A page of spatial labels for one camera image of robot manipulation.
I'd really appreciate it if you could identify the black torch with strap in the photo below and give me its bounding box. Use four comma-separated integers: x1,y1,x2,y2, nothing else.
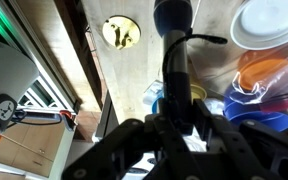
152,0,229,135

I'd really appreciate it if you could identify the small white bowl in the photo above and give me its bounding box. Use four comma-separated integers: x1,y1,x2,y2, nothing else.
229,0,288,52

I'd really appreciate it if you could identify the clear plastic zip bag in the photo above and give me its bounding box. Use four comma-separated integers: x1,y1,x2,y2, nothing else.
229,32,288,113

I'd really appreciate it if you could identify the wooden butcher block table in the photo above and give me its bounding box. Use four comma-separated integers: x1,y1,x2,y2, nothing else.
15,0,288,142

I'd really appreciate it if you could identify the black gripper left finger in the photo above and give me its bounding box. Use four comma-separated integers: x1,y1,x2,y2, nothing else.
61,97,202,180

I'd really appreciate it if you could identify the wooden drawer cabinet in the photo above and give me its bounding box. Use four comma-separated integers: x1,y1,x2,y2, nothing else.
0,120,67,178

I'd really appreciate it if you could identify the yellow plastic cup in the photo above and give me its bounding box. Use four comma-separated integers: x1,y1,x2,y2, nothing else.
189,83,208,103

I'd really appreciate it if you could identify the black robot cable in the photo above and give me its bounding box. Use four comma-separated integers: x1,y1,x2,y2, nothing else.
11,109,77,130

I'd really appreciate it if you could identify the dark blue plastic cup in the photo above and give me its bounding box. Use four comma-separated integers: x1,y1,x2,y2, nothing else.
223,84,288,133

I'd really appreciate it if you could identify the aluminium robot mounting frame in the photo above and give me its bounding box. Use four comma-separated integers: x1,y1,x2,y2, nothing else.
0,0,82,115

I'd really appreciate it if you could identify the round brass holder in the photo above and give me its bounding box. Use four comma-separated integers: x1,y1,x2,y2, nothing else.
101,15,142,51

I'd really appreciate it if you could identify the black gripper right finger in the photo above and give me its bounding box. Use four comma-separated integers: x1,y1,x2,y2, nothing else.
192,98,288,180

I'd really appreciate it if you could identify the white stove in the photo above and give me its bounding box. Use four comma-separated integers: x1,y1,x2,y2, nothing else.
121,149,162,180

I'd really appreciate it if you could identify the light blue plastic bowl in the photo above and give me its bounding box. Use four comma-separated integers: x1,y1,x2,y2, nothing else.
151,94,167,115

